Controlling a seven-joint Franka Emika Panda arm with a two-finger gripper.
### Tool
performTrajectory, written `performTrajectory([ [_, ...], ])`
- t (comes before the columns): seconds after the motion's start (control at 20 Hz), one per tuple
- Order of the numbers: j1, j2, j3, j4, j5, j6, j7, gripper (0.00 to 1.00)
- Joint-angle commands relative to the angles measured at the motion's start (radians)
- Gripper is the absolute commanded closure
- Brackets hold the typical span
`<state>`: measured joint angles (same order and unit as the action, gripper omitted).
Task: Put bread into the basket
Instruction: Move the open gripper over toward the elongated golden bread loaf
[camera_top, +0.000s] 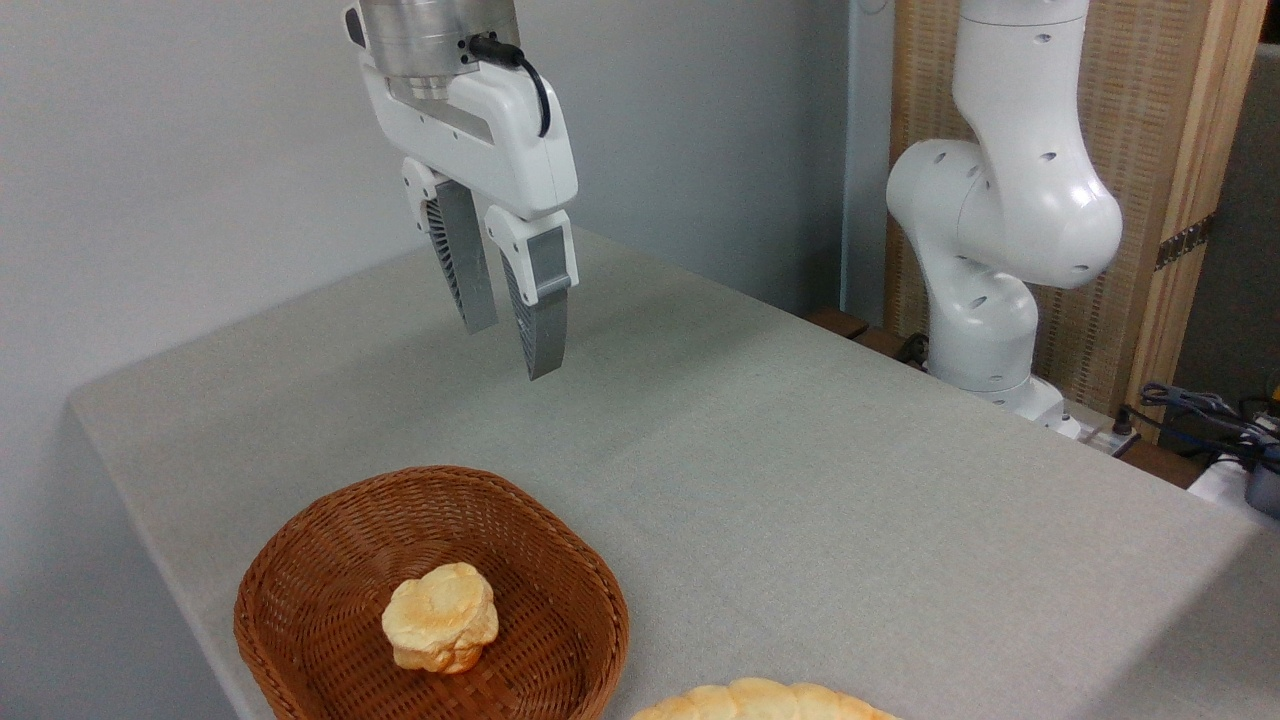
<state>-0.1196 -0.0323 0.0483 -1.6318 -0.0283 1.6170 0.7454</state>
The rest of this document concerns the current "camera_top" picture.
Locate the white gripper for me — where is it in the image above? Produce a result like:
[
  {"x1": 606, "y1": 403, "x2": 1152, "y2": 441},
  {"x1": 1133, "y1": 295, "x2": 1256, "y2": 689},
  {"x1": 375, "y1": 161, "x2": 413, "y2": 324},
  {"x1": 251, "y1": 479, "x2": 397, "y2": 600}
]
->
[{"x1": 344, "y1": 4, "x2": 580, "y2": 382}]

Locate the long braided bread loaf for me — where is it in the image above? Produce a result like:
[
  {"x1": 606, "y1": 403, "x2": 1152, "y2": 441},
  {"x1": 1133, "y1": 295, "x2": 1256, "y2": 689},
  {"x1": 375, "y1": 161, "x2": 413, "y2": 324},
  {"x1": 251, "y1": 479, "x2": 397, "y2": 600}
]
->
[{"x1": 630, "y1": 678, "x2": 901, "y2": 720}]

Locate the round flower-shaped bread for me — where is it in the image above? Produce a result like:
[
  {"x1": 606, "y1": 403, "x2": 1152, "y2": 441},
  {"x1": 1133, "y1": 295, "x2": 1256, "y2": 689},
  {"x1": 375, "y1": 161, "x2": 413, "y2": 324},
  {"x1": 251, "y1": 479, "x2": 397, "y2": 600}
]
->
[{"x1": 381, "y1": 562, "x2": 500, "y2": 675}]

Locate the brown woven wicker basket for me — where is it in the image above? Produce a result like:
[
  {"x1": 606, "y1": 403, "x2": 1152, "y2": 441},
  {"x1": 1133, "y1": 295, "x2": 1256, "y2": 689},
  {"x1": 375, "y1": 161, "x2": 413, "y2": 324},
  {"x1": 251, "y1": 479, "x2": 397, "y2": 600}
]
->
[{"x1": 234, "y1": 465, "x2": 631, "y2": 720}]

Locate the metal screen hinge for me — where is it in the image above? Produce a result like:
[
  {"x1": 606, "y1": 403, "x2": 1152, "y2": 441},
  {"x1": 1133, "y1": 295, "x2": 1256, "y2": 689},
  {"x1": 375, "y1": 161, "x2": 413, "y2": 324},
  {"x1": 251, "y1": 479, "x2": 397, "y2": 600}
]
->
[{"x1": 1154, "y1": 211, "x2": 1218, "y2": 272}]

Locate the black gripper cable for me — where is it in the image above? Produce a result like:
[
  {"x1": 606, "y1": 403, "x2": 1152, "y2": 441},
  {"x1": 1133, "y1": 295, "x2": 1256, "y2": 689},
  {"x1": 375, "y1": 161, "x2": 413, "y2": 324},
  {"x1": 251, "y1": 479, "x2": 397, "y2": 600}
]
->
[{"x1": 467, "y1": 35, "x2": 553, "y2": 139}]

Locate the blue-grey cable bundle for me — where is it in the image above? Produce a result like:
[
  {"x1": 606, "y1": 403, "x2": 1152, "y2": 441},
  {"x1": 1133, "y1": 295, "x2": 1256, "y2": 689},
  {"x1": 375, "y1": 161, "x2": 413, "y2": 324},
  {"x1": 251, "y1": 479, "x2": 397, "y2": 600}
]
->
[{"x1": 1138, "y1": 381, "x2": 1280, "y2": 473}]

